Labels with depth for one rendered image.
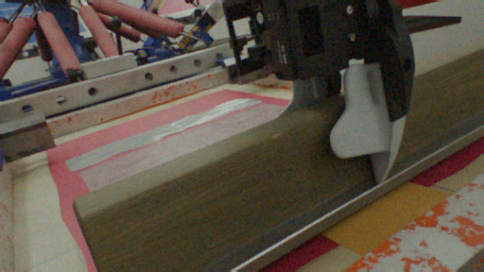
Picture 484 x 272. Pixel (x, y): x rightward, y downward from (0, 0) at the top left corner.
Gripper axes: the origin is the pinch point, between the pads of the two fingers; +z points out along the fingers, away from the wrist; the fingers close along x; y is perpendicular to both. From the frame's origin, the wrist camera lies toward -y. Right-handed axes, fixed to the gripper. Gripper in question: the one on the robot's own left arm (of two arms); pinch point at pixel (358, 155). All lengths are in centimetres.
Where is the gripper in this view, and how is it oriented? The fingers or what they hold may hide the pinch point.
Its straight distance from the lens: 30.9
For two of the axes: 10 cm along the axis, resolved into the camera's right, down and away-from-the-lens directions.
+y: -8.2, 3.6, -4.4
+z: 2.3, 9.2, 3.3
